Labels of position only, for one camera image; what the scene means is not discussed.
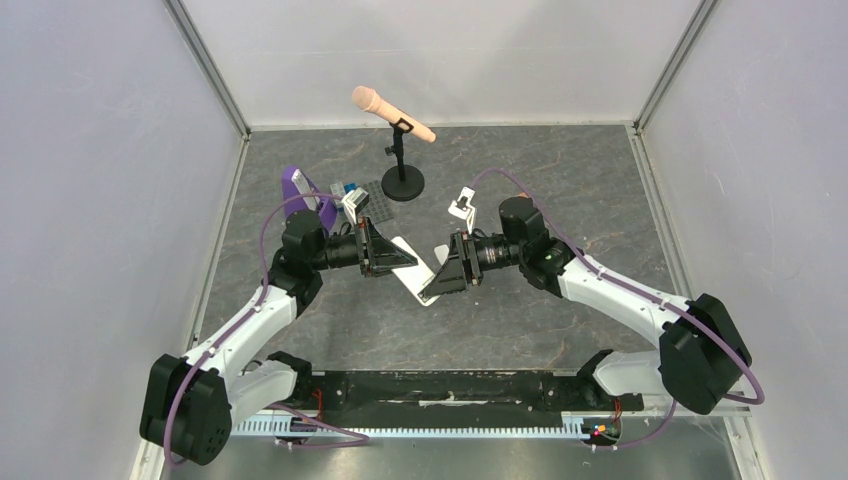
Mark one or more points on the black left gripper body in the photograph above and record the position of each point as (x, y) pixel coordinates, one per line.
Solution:
(363, 254)

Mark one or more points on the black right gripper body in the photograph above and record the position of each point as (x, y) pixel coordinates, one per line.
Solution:
(465, 257)

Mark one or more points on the white battery compartment cover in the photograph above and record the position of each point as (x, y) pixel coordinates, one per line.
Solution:
(440, 253)

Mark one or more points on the white remote control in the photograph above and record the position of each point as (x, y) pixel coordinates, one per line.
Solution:
(414, 278)

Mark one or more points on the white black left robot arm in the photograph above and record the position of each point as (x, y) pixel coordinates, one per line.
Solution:
(193, 402)

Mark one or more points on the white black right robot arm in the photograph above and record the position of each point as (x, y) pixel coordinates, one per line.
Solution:
(697, 353)

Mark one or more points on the grey lego baseplate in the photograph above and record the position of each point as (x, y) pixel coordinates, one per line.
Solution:
(378, 208)

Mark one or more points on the black microphone stand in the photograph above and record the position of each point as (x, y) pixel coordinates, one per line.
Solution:
(401, 183)

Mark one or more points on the grey lego brick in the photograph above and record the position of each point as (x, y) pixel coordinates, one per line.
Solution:
(338, 189)

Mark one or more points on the purple holder stand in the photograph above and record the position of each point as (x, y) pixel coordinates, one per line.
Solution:
(294, 185)

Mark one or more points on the pink microphone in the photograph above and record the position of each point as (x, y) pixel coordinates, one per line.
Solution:
(368, 100)

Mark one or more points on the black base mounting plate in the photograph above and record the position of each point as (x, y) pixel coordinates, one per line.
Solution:
(453, 398)

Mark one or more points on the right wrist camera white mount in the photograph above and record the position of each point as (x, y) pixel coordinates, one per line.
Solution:
(462, 208)

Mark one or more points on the white cable duct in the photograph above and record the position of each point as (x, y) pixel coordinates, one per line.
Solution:
(272, 425)

